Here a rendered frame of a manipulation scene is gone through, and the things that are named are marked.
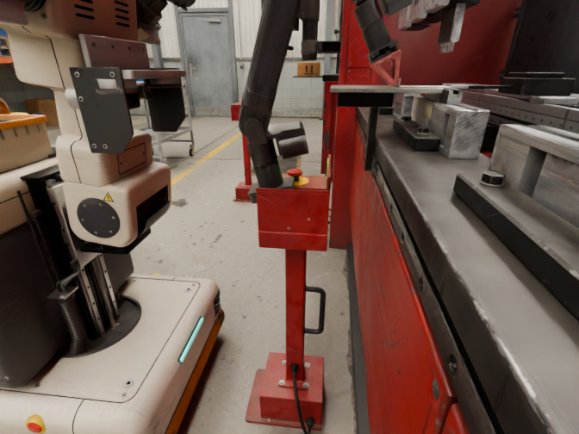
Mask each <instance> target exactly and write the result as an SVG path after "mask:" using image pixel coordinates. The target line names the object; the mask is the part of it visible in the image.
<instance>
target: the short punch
mask: <svg viewBox="0 0 579 434"><path fill-rule="evenodd" d="M465 6H466V3H456V4H454V5H453V6H451V7H450V8H448V9H446V10H444V11H443V15H442V20H441V25H440V31H439V39H438V45H441V46H440V51H439V53H448V52H452V51H453V47H454V42H458V41H459V37H460V33H461V27H462V23H463V19H464V11H465Z"/></svg>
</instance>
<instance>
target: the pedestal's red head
mask: <svg viewBox="0 0 579 434"><path fill-rule="evenodd" d="M299 177H305V178H307V179H308V183H306V184H303V185H295V188H294V189H269V188H256V192H257V209H258V246H259V247H262V248H277V249H291V250H305V251H327V232H328V215H329V201H330V187H331V154H329V155H328V185H327V177H326V176H302V175H300V176H299Z"/></svg>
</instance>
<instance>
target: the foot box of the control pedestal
mask: <svg viewBox="0 0 579 434"><path fill-rule="evenodd" d="M283 360H286V353H278V352H269V356H268V359H267V364H266V368H265V369H257V371H256V375H255V378H254V382H253V385H252V391H251V395H250V399H249V402H248V406H247V409H246V416H245V421H246V422H247V423H254V424H262V425H275V426H282V427H290V428H297V429H302V426H301V423H300V420H299V417H298V412H297V409H296V400H295V394H294V388H292V387H279V386H278V383H279V377H280V372H281V367H282V361H283ZM304 362H305V363H310V376H309V389H300V388H298V389H297V393H298V400H299V404H300V408H301V413H302V419H303V422H304V424H305V427H306V430H307V429H308V427H307V425H306V418H313V419H314V426H313V428H311V430H312V431H321V416H322V403H323V375H324V357H323V356H306V355H304Z"/></svg>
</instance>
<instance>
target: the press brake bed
mask: <svg viewBox="0 0 579 434"><path fill-rule="evenodd" d="M356 125H357V126H356V128H355V139H354V149H353V159H352V179H351V189H350V199H349V210H350V219H351V229H352V244H349V243H347V244H346V259H347V275H348V290H349V306H350V321H351V335H352V365H353V380H354V395H355V411H356V427H357V434H505V433H504V431H503V429H502V428H501V424H500V422H499V420H498V418H497V417H496V415H495V411H494V409H493V407H492V406H491V404H490V402H489V398H488V396H487V395H486V393H485V391H484V388H483V385H482V383H481V382H480V380H479V377H478V375H477V373H476V371H475V369H474V367H473V364H472V362H471V360H470V358H469V356H468V353H467V351H466V349H465V348H464V345H463V342H462V340H461V338H460V337H459V335H458V332H457V329H456V327H455V326H454V324H453V322H452V320H451V316H450V314H449V313H448V311H447V309H446V306H445V303H444V302H443V300H442V298H441V296H440V293H439V291H438V289H437V287H436V285H435V282H434V280H433V278H432V276H431V274H430V271H429V269H428V268H427V266H426V263H425V261H424V258H423V256H422V255H421V253H420V250H419V247H418V245H417V244H416V242H415V240H414V236H413V234H412V233H411V231H410V229H409V227H408V223H407V222H406V220H405V218H404V216H403V214H402V211H401V209H400V207H399V205H398V203H397V200H396V198H395V196H394V194H393V192H392V190H391V187H390V186H389V183H388V181H387V179H386V176H385V175H384V173H383V170H382V168H381V165H380V164H379V162H378V160H377V157H376V155H375V153H374V152H373V160H372V168H371V170H364V154H365V145H366V134H365V132H364V129H363V127H362V125H361V123H360V121H359V119H358V118H357V124H356Z"/></svg>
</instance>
